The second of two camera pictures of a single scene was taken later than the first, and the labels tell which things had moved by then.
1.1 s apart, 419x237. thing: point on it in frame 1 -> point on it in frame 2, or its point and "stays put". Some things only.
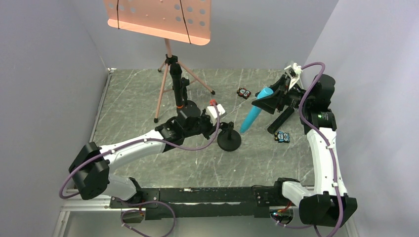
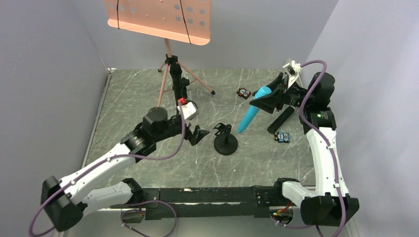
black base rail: [161, 203] stays put
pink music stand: [186, 21] stays put
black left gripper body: [211, 125] -> [191, 132]
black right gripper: [278, 99] stays put
